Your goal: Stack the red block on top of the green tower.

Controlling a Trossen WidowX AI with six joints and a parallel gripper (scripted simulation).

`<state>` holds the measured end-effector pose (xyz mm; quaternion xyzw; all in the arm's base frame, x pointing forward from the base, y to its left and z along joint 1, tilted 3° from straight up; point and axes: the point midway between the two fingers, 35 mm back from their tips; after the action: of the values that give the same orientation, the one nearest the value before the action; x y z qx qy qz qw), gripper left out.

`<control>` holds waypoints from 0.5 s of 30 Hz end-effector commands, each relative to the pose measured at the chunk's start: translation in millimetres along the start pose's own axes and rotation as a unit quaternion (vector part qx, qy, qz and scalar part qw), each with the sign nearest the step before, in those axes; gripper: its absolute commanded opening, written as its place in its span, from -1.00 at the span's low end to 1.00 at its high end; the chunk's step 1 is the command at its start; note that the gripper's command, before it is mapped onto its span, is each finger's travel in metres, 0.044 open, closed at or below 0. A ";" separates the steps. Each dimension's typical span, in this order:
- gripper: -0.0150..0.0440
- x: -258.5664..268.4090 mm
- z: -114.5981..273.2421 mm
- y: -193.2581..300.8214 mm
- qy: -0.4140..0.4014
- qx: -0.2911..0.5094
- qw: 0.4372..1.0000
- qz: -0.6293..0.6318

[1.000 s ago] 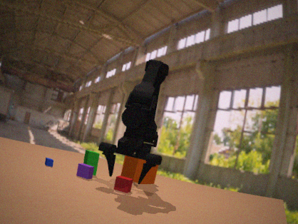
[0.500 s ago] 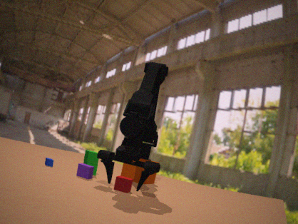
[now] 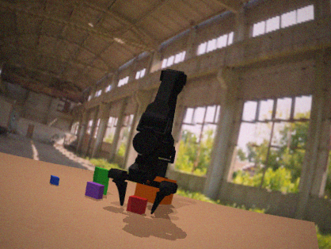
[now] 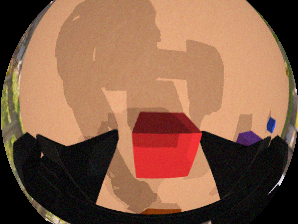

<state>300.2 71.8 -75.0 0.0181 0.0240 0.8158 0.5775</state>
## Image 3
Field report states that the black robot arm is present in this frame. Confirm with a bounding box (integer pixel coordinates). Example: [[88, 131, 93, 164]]
[[128, 69, 187, 183]]

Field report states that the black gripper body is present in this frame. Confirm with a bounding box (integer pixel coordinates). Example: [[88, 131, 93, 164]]
[[108, 154, 177, 193]]

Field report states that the green block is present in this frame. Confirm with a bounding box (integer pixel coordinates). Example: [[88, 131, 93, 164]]
[[93, 179, 108, 195], [93, 167, 109, 183]]

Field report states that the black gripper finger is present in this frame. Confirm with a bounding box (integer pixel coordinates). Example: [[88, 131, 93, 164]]
[[150, 192, 171, 215], [112, 180, 127, 206]]

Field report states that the small blue block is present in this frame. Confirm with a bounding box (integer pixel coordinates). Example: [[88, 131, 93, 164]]
[[50, 175, 59, 186]]

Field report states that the purple block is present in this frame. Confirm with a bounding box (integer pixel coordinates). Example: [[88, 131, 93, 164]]
[[85, 182, 105, 200]]

